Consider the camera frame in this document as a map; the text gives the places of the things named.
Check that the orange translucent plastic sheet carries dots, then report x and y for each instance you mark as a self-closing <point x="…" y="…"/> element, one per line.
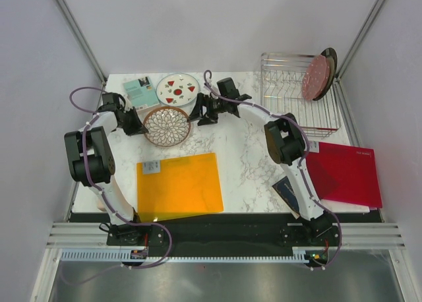
<point x="178" y="188"/>

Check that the right aluminium frame post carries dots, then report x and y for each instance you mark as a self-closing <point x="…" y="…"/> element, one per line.
<point x="360" y="37"/>

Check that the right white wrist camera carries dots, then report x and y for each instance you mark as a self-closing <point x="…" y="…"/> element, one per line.
<point x="210" y="89"/>

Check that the aluminium frame post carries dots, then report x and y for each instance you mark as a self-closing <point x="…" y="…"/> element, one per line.
<point x="360" y="37"/>
<point x="80" y="39"/>

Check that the metal wire dish rack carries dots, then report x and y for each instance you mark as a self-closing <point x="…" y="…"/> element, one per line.
<point x="281" y="81"/>

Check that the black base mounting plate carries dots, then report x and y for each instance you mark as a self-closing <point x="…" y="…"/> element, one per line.
<point x="223" y="234"/>

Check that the pink polka dot plate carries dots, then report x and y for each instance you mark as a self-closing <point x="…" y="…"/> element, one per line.
<point x="315" y="78"/>

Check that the dark rim beige plate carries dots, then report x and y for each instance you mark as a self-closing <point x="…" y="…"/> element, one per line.
<point x="332" y="59"/>

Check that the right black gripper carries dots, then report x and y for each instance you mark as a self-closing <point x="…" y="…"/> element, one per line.
<point x="195" y="115"/>

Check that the white slotted cable duct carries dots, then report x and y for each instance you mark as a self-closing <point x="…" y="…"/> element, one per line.
<point x="133" y="256"/>

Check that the white watermelon pattern plate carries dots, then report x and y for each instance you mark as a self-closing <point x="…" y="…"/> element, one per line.
<point x="177" y="89"/>

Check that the pink cube power socket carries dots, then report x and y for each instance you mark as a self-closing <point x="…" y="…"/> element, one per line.
<point x="100" y="206"/>

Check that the brown rim floral plate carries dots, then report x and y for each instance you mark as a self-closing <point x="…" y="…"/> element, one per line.
<point x="167" y="126"/>

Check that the dark blue book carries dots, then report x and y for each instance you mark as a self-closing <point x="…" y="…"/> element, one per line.
<point x="284" y="190"/>

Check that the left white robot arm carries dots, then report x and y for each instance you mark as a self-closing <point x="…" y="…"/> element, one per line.
<point x="91" y="161"/>

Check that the left aluminium frame post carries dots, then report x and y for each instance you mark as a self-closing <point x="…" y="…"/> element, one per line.
<point x="80" y="39"/>

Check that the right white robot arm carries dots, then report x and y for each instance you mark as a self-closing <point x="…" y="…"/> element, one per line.
<point x="287" y="146"/>

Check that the teal book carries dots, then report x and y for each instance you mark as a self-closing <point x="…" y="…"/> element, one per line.
<point x="141" y="93"/>

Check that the red translucent plastic sheet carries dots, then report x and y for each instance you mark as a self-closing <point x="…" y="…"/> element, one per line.
<point x="333" y="170"/>

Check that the aluminium front rail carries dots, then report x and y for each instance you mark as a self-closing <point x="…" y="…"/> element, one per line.
<point x="354" y="236"/>

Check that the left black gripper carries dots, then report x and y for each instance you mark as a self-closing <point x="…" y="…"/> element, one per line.
<point x="138" y="127"/>

